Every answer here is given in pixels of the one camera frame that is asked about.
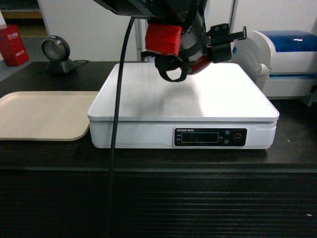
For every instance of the black checkout counter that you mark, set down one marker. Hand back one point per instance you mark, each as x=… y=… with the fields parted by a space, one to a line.
x=59 y=189

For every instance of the white blue label printer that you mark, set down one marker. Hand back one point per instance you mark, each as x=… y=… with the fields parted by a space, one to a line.
x=283 y=64

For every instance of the white digital scale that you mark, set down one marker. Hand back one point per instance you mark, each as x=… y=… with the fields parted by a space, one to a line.
x=217 y=108

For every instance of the red fire extinguisher box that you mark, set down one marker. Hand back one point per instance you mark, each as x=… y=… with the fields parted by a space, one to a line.
x=12 y=47

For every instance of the black gripper red block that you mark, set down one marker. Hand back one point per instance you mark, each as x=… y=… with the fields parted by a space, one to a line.
x=175 y=45

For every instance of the black barcode scanner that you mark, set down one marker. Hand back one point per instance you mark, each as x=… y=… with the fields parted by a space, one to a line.
x=57 y=50

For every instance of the beige plastic tray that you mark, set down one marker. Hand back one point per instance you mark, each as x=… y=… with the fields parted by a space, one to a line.
x=45 y=115

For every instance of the dark red mango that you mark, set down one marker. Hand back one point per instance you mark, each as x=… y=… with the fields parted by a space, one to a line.
x=199 y=65

